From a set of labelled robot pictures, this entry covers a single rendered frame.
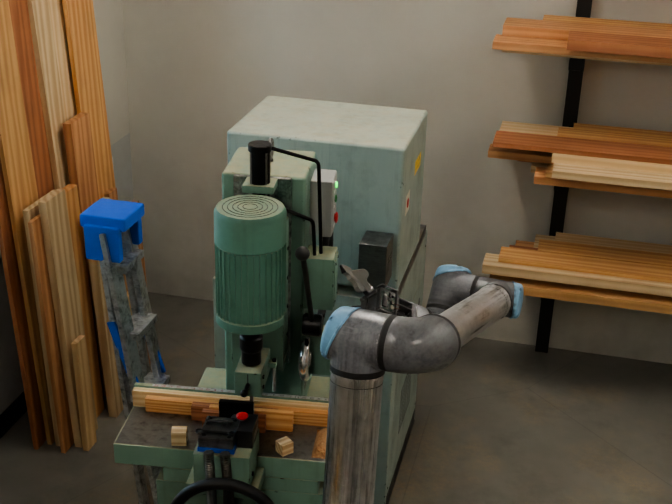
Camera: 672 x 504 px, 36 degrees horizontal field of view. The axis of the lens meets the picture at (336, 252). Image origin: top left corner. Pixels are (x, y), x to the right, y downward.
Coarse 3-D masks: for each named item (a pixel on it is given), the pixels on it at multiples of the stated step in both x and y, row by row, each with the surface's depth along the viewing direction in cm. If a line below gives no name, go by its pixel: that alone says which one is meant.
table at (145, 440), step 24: (144, 408) 279; (120, 432) 269; (144, 432) 269; (168, 432) 269; (192, 432) 269; (288, 432) 271; (312, 432) 271; (120, 456) 265; (144, 456) 265; (168, 456) 264; (192, 456) 263; (264, 456) 261; (288, 456) 261; (192, 480) 256; (312, 480) 262
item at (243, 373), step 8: (264, 352) 274; (240, 360) 270; (264, 360) 270; (240, 368) 266; (248, 368) 267; (256, 368) 267; (264, 368) 269; (240, 376) 265; (248, 376) 265; (256, 376) 265; (264, 376) 267; (240, 384) 266; (256, 384) 266; (264, 384) 271; (248, 392) 267; (256, 392) 267
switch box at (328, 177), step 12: (312, 180) 276; (324, 180) 276; (336, 180) 284; (312, 192) 277; (324, 192) 277; (336, 192) 286; (312, 204) 278; (324, 204) 278; (312, 216) 280; (324, 216) 279; (324, 228) 281
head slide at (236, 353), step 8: (288, 224) 269; (288, 232) 270; (288, 240) 271; (288, 248) 270; (280, 328) 274; (232, 336) 276; (264, 336) 275; (272, 336) 275; (280, 336) 275; (232, 344) 277; (264, 344) 276; (272, 344) 276; (280, 344) 276; (232, 352) 278; (240, 352) 278; (272, 352) 277; (280, 352) 277; (232, 360) 279; (280, 360) 278; (280, 368) 279
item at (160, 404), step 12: (156, 396) 277; (156, 408) 277; (168, 408) 276; (180, 408) 276; (276, 408) 274; (288, 408) 274; (300, 408) 274; (300, 420) 273; (312, 420) 273; (324, 420) 273
